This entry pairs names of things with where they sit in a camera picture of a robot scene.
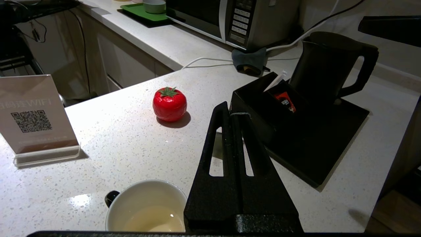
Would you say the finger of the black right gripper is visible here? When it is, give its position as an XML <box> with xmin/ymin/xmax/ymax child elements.
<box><xmin>358</xmin><ymin>16</ymin><xmax>421</xmax><ymax>48</ymax></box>

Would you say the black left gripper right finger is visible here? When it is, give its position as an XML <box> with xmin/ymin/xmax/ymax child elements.
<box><xmin>230</xmin><ymin>113</ymin><xmax>299</xmax><ymax>217</ymax></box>

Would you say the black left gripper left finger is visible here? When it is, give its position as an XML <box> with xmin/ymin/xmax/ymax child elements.
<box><xmin>183</xmin><ymin>101</ymin><xmax>240</xmax><ymax>231</ymax></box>

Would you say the black electric kettle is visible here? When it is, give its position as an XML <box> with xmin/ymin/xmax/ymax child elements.
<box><xmin>289</xmin><ymin>31</ymin><xmax>379</xmax><ymax>106</ymax></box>

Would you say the black mug white inside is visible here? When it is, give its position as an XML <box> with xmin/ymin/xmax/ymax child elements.
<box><xmin>105</xmin><ymin>179</ymin><xmax>188</xmax><ymax>232</ymax></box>

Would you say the large black tray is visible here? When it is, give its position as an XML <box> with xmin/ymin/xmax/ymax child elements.
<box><xmin>263</xmin><ymin>97</ymin><xmax>370</xmax><ymax>189</ymax></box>

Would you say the black compartment box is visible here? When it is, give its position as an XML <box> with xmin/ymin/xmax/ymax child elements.
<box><xmin>229</xmin><ymin>72</ymin><xmax>311</xmax><ymax>155</ymax></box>

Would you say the red coffee sachet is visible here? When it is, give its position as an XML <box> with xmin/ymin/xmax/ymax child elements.
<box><xmin>274</xmin><ymin>92</ymin><xmax>296</xmax><ymax>113</ymax></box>

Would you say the red tomato toy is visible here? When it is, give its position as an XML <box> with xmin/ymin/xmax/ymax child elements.
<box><xmin>153</xmin><ymin>87</ymin><xmax>187</xmax><ymax>122</ymax></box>

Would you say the white stick sachet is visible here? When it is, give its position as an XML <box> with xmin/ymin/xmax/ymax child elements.
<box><xmin>263</xmin><ymin>70</ymin><xmax>287</xmax><ymax>93</ymax></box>

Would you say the dark grey cloth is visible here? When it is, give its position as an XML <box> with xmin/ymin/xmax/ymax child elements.
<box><xmin>231</xmin><ymin>47</ymin><xmax>271</xmax><ymax>77</ymax></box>

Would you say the white kitchen cabinet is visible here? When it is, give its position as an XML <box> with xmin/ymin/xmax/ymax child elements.
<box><xmin>13</xmin><ymin>7</ymin><xmax>175</xmax><ymax>106</ymax></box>

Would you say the silver microwave oven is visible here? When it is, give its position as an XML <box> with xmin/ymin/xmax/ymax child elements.
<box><xmin>166</xmin><ymin>0</ymin><xmax>301</xmax><ymax>52</ymax></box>

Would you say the green tray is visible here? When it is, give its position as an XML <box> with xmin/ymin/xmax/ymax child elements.
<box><xmin>117</xmin><ymin>3</ymin><xmax>173</xmax><ymax>29</ymax></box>

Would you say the beige QR code sign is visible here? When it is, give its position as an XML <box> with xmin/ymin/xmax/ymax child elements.
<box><xmin>0</xmin><ymin>74</ymin><xmax>81</xmax><ymax>168</ymax></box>

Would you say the grey green bowl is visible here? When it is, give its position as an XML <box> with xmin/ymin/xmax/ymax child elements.
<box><xmin>142</xmin><ymin>0</ymin><xmax>166</xmax><ymax>14</ymax></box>

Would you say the black power cord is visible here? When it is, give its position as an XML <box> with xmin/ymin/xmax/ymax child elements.
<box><xmin>309</xmin><ymin>0</ymin><xmax>365</xmax><ymax>32</ymax></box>

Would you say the white power cable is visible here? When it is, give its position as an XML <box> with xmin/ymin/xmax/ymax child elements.
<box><xmin>181</xmin><ymin>0</ymin><xmax>341</xmax><ymax>70</ymax></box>

